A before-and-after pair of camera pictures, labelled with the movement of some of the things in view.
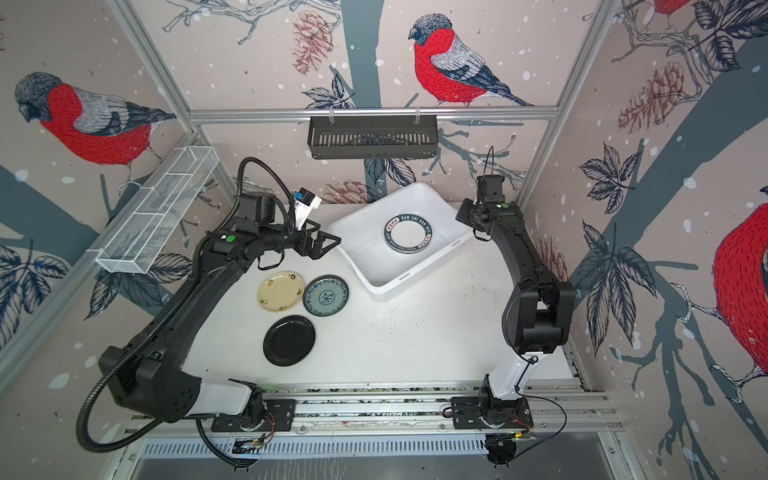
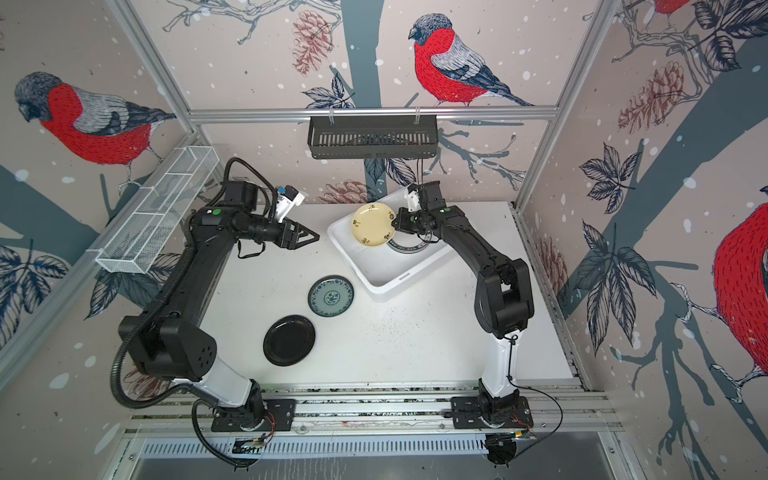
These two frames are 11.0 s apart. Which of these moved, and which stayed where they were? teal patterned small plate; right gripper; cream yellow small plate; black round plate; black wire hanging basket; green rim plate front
Moved: cream yellow small plate; right gripper
Stayed: black wire hanging basket; teal patterned small plate; black round plate; green rim plate front
